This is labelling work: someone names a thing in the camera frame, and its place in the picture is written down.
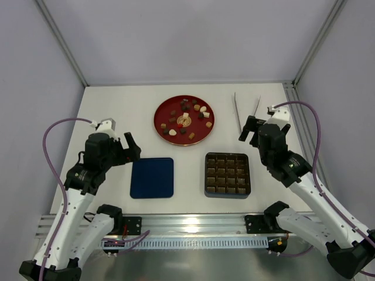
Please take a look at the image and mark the metal tweezers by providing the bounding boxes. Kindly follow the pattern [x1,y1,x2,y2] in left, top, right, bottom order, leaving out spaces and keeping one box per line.
[233,92,261,134]

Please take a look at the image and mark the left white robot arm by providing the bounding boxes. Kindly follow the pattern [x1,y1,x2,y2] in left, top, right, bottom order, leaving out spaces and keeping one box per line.
[19,132,141,280]

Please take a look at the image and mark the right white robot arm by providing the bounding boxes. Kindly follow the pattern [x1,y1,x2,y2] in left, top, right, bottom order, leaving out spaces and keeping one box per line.
[239,115,374,279]

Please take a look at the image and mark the blue tin chocolate box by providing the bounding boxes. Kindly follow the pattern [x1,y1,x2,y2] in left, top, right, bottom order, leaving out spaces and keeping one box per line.
[204,152,251,199]

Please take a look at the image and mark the dark chocolate top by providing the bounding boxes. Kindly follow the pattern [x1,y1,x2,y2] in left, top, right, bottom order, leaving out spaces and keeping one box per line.
[180,99,188,106]

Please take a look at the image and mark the blue tin lid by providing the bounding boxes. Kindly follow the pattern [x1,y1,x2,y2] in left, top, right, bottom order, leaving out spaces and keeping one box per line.
[130,157,174,199]

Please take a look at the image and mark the red round plate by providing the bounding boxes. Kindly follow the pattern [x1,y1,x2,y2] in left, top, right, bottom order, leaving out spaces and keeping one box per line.
[153,95,215,146]

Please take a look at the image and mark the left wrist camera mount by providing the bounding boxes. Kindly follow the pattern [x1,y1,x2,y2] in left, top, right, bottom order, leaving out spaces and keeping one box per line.
[90,118,120,141]

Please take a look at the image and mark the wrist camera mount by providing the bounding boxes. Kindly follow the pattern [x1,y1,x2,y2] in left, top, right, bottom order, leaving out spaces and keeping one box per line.
[265,106,290,129]
[90,118,120,141]

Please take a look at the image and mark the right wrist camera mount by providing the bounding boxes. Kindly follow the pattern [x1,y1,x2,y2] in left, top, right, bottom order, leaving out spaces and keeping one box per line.
[265,106,290,129]

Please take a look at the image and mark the right aluminium frame rail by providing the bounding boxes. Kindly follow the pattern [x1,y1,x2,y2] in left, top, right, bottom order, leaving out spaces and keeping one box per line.
[282,81,330,189]

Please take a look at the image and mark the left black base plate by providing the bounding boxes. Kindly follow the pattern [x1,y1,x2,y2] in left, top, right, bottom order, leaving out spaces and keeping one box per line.
[120,216,142,236]

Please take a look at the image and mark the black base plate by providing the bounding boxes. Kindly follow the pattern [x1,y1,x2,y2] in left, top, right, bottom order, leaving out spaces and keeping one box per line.
[244,215,268,234]
[120,216,142,236]

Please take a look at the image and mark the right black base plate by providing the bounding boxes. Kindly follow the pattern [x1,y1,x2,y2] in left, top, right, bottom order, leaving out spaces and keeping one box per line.
[244,215,268,234]

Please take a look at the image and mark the aluminium front rail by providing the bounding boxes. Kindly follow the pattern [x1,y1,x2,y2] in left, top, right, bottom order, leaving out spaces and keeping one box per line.
[35,213,326,238]

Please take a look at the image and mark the slotted cable duct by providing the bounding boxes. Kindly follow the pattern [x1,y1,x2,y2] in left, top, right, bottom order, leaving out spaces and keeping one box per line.
[100,237,269,251]

